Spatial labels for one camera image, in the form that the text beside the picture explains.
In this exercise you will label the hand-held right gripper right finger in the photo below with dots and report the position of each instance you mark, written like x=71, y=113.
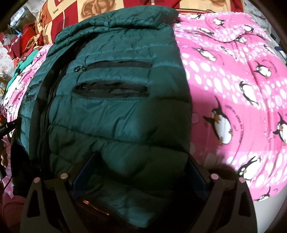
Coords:
x=197, y=177

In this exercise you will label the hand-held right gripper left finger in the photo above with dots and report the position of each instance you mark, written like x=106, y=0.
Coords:
x=84, y=174

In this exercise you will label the dark green puffer jacket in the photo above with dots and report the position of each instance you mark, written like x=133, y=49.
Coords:
x=116, y=116

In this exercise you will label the person's left forearm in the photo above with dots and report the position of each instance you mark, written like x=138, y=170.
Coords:
x=12, y=212

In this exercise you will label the pink penguin print blanket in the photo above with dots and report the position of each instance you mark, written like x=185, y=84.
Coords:
x=224, y=89

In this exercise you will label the teal cloth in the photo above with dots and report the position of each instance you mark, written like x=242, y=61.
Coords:
x=27, y=61

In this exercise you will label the red cloth pile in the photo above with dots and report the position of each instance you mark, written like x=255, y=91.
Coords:
x=24, y=38

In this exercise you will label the red rose patterned quilt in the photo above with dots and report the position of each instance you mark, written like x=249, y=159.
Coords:
x=74, y=13

